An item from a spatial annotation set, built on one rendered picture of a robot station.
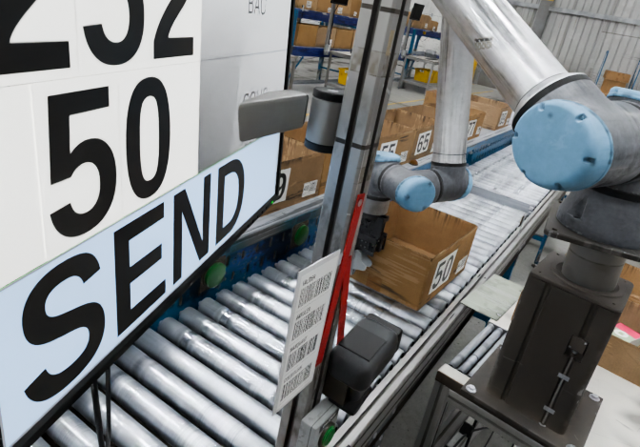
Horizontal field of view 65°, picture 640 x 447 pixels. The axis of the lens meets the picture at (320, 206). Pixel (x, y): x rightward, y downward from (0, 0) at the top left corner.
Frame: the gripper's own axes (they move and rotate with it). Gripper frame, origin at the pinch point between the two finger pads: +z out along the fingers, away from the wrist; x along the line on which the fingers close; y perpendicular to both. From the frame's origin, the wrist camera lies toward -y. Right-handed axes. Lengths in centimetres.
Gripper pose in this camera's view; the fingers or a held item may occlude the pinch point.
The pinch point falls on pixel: (350, 269)
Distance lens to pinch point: 151.1
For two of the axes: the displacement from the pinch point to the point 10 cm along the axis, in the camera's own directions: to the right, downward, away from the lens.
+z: -1.8, 9.1, 3.6
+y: 8.2, 3.4, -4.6
